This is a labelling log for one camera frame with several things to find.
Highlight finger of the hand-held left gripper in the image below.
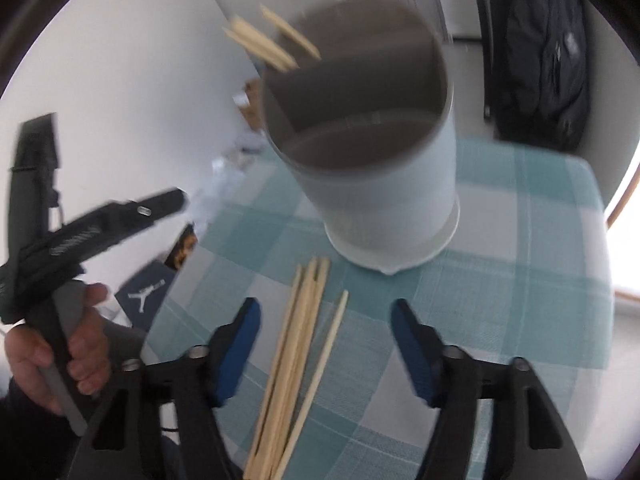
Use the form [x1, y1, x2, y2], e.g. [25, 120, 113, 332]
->
[9, 113, 62, 261]
[47, 187, 189, 268]

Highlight black backpack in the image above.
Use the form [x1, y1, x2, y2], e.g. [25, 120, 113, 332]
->
[487, 0, 591, 153]

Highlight person's left hand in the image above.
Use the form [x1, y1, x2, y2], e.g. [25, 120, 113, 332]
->
[5, 282, 113, 416]

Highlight white grey utensil holder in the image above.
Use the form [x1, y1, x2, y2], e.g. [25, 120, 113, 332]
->
[260, 0, 461, 276]

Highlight pale wooden chopstick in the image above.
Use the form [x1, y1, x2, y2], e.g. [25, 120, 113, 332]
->
[250, 258, 319, 480]
[272, 290, 350, 480]
[260, 5, 322, 60]
[244, 265, 305, 471]
[270, 258, 330, 480]
[223, 28, 287, 72]
[260, 277, 323, 480]
[231, 16, 299, 67]

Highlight brown slipper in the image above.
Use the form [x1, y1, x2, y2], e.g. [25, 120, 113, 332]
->
[167, 225, 198, 268]

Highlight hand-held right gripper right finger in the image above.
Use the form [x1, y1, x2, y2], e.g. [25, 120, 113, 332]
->
[390, 298, 588, 480]

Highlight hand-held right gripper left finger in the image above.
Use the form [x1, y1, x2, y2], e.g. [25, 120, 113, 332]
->
[62, 297, 263, 480]

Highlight dark blue shoe box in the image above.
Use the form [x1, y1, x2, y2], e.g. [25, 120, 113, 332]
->
[116, 262, 178, 333]

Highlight blue white checked tablecloth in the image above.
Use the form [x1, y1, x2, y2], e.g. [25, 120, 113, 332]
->
[145, 137, 616, 480]

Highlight person's left forearm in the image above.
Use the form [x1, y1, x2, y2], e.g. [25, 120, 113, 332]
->
[0, 380, 81, 480]

